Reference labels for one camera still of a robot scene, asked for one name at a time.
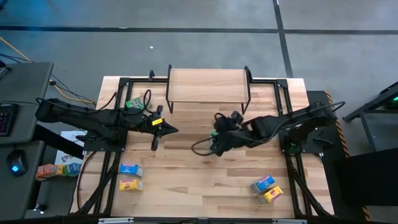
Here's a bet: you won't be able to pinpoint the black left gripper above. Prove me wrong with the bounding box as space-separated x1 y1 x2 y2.
151 105 179 152

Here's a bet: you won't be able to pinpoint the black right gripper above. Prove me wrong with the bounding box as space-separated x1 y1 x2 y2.
212 116 249 157

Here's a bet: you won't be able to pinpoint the blue cereal box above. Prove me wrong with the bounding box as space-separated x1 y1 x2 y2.
119 162 145 178
250 174 277 194

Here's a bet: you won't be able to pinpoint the yellow cereal box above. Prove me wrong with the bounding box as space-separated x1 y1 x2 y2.
257 185 284 205
119 178 144 192

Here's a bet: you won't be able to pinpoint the wooden shelf black metal legs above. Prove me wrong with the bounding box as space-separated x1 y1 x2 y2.
165 64 252 115

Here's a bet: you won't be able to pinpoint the orange spare cereal box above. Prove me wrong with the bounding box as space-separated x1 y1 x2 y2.
35 163 58 182

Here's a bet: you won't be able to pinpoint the green blue spare box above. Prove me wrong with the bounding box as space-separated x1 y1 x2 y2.
63 162 83 178

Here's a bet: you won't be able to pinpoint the white printed paper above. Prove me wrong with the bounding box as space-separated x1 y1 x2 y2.
53 129 87 166

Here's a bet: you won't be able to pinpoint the black desk support bar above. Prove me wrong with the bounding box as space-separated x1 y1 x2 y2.
30 124 85 160

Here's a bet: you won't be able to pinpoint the black mat hazard stripe edge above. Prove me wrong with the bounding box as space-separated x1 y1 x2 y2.
306 90 373 223

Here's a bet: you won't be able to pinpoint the large grey desk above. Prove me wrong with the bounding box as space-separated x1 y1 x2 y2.
0 61 54 146

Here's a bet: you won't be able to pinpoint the black caster wheel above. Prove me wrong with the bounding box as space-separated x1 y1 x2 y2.
33 203 48 215

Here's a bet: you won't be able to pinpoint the black computer mouse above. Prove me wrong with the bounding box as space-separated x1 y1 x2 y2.
6 149 29 177

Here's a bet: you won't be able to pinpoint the large black box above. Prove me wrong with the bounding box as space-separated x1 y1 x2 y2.
334 151 398 207

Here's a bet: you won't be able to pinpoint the black metal stand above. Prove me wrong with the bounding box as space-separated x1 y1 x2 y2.
341 81 398 153

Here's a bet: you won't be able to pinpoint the black backlit keyboard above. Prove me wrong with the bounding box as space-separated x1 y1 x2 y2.
0 103 19 138

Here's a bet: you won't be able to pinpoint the black right gripper cable loop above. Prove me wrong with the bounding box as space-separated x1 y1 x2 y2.
190 136 219 157

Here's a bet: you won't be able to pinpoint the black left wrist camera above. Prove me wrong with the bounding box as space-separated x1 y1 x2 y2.
136 112 154 131

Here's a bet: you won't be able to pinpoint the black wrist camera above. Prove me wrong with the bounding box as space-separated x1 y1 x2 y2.
136 112 154 131
231 111 246 126

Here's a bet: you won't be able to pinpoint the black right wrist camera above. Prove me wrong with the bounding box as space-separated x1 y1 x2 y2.
231 111 246 126

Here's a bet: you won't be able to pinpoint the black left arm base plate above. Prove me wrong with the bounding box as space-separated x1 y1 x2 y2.
81 126 129 153

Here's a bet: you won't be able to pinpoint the black metal table frame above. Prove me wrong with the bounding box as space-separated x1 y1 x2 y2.
70 76 335 218

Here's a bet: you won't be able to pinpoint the silver metal bracket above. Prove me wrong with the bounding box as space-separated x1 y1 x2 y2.
98 217 135 224
272 218 308 224

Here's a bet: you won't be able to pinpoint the black floor cable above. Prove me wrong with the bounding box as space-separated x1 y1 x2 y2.
48 73 96 105

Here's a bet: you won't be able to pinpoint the yellow floor cable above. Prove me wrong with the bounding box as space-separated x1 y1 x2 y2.
0 36 96 105

